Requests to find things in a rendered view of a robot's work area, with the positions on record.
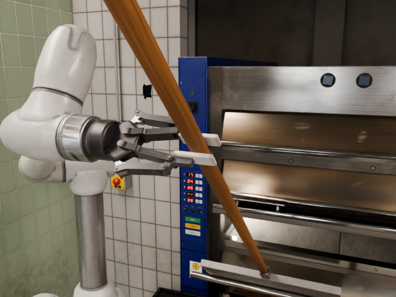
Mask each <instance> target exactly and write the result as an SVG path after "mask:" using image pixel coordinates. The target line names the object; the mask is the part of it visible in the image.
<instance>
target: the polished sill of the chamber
mask: <svg viewBox="0 0 396 297"><path fill-rule="evenodd" d="M254 241H255V244H256V246H257V248H258V250H259V252H260V253H266V254H270V255H276V256H282V257H286V258H292V259H299V260H305V261H308V262H315V263H321V264H325V265H331V266H337V267H341V268H347V269H353V270H360V271H363V272H369V273H376V274H380V275H386V276H392V277H396V264H394V263H388V262H381V261H377V260H370V259H364V258H357V257H353V256H346V255H339V254H336V253H329V252H322V251H318V250H312V249H305V248H301V247H294V246H288V245H281V244H277V243H270V242H264V241H260V240H254ZM220 245H221V246H227V247H231V248H237V249H243V250H247V248H246V246H245V244H244V243H243V241H242V239H241V238H240V237H236V236H229V235H223V236H222V237H221V239H220Z"/></svg>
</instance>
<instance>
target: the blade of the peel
mask: <svg viewBox="0 0 396 297"><path fill-rule="evenodd" d="M200 266H201V267H202V268H203V269H204V270H205V271H206V272H207V273H209V274H210V275H213V276H219V277H222V278H228V279H233V280H236V281H241V282H246V283H251V284H255V285H260V286H265V287H268V288H274V289H279V290H283V291H288V292H293V293H298V294H301V295H306V296H312V297H341V288H340V287H337V286H331V285H326V284H323V283H317V282H311V281H308V280H302V279H297V278H292V277H288V276H282V275H277V274H273V273H271V274H270V279H263V278H261V276H260V274H259V270H253V269H248V268H242V267H238V266H233V265H228V264H224V263H219V262H213V261H209V260H204V259H202V260H201V263H200Z"/></svg>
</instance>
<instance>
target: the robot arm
mask: <svg viewBox="0 0 396 297"><path fill-rule="evenodd" d="M96 62H97V47H96V43H95V39H94V38H93V37H92V35H91V34H90V33H89V32H88V31H87V30H86V29H84V28H81V27H79V26H76V25H72V24H65V25H62V26H58V27H57V28H56V29H55V30H53V32H52V33H51V34H50V36H49V37H48V38H47V40H46V42H45V44H44V47H43V49H42V52H41V55H40V57H39V60H38V64H37V67H36V70H35V75H34V85H33V88H32V91H31V94H30V96H29V98H28V99H27V101H26V103H25V104H24V105H23V106H22V107H21V108H20V109H18V110H16V111H14V112H13V113H11V114H10V115H8V116H7V117H6V118H5V119H4V120H3V121H2V123H1V126H0V138H1V141H2V143H3V145H4V146H5V147H6V148H7V149H8V150H10V151H12V152H14V153H17V154H20V155H22V156H21V157H20V159H19V163H18V167H19V171H20V173H21V175H22V176H23V177H24V178H25V179H26V180H28V181H30V182H33V183H40V182H44V183H64V182H68V185H69V187H70V190H71V191H72V192H73V194H74V203H75V220H76V229H77V246H78V263H79V271H80V283H79V284H78V285H77V286H76V287H75V289H74V295H73V297H127V296H126V294H125V293H124V291H123V290H121V289H120V288H115V286H114V282H113V281H112V280H111V279H109V278H108V277H107V263H106V251H105V221H104V198H103V191H104V190H105V188H106V187H107V183H108V180H109V177H113V176H114V175H115V174H117V175H118V176H119V177H126V176H129V175H150V176H169V175H170V174H171V170H172V169H173V168H174V169H176V168H178V167H179V166H180V167H189V168H191V167H193V166H194V164H202V165H208V166H216V165H217V162H216V160H215V158H214V156H213V155H212V154H204V153H194V152H188V151H177V150H175V151H174V152H173V154H174V155H172V154H168V153H164V152H161V151H157V150H152V149H149V148H145V147H142V145H143V143H149V142H151V141H164V140H182V142H183V144H186V143H185V141H184V139H183V138H182V136H181V134H180V132H179V131H178V129H177V127H176V125H175V124H174V122H173V120H172V119H171V117H168V116H163V115H155V114H147V113H145V112H143V111H141V110H136V111H135V115H136V116H135V117H134V118H133V119H132V120H131V121H125V122H122V123H121V122H118V121H110V120H102V119H101V118H99V117H97V116H94V115H81V113H82V109H83V104H84V101H85V98H86V96H87V94H88V92H89V90H90V87H91V83H92V80H93V75H94V71H95V66H96ZM138 124H140V125H142V126H143V125H145V124H146V125H148V126H153V127H160V128H144V127H141V128H138V127H137V126H136V125H138ZM133 157H135V158H137V159H142V160H143V159H145V160H150V161H153V162H156V163H126V162H125V161H127V160H129V159H132V158H133Z"/></svg>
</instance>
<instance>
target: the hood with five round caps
mask: <svg viewBox="0 0 396 297"><path fill-rule="evenodd" d="M222 109H226V110H255V111H283V112H297V113H326V114H354V115H369V116H396V67H223V80H222Z"/></svg>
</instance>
